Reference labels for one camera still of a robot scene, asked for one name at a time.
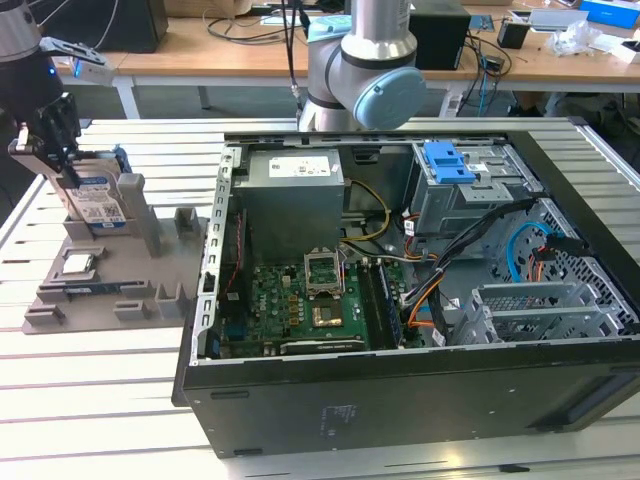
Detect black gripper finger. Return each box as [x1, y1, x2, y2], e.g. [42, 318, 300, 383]
[7, 124, 56, 176]
[34, 92, 85, 190]

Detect hard disk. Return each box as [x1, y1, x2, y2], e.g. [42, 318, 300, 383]
[42, 144, 132, 236]

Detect metal disk bay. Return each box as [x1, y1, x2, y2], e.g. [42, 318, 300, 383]
[457, 282, 626, 346]

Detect large black box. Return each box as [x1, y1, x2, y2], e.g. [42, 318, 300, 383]
[37, 0, 169, 54]

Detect silver CPU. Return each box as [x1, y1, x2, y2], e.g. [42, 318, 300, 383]
[60, 253, 96, 277]

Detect grey parts rack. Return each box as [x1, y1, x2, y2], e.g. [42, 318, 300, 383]
[22, 173, 209, 337]

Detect wooden desk with white legs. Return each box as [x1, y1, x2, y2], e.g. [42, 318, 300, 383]
[419, 4, 640, 96]
[52, 14, 311, 119]

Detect grey power supply unit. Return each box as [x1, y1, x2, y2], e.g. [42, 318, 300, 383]
[232, 148, 346, 251]

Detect green motherboard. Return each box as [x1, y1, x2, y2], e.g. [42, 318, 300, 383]
[219, 262, 416, 359]

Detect metal socket cover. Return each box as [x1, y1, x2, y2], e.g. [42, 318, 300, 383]
[303, 248, 346, 299]

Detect CPU socket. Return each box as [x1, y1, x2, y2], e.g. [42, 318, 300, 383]
[309, 297, 346, 331]

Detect black graphics card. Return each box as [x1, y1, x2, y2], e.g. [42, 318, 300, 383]
[277, 338, 366, 356]

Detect black RAM slot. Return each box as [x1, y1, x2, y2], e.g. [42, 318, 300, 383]
[357, 262, 384, 351]

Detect installed RAM stick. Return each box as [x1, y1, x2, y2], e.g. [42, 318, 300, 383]
[377, 263, 404, 349]

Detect blue plastic drive latch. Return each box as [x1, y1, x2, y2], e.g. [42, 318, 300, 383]
[422, 141, 476, 185]

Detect black computer tower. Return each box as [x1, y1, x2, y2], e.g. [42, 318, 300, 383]
[409, 12, 474, 71]

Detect metal drive cage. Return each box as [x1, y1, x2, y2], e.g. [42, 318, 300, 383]
[407, 142, 544, 236]

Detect black PC case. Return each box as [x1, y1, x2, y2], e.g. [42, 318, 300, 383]
[171, 117, 640, 459]

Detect small black box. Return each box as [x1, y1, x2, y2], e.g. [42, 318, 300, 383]
[496, 18, 530, 50]

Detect flat silver box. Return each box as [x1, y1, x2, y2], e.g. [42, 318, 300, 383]
[527, 7, 589, 34]

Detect clear plastic bags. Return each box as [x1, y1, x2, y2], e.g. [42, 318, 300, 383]
[544, 19, 609, 57]

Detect blue cardboard box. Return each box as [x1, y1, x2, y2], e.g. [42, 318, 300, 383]
[579, 0, 640, 25]

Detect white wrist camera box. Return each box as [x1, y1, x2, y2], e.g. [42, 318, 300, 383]
[39, 35, 116, 86]

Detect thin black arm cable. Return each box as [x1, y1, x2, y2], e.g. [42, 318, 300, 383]
[280, 0, 306, 121]

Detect yellow wire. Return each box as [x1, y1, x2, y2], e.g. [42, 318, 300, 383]
[344, 181, 392, 246]

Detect orange wire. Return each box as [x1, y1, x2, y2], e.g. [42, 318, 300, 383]
[406, 284, 442, 330]
[530, 247, 552, 284]

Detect black wire bundle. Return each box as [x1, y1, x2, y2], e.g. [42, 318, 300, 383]
[399, 198, 537, 307]

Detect blue wire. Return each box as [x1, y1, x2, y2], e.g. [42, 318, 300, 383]
[506, 222, 556, 287]

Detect black wire connector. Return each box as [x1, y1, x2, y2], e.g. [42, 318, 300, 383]
[547, 234, 586, 257]

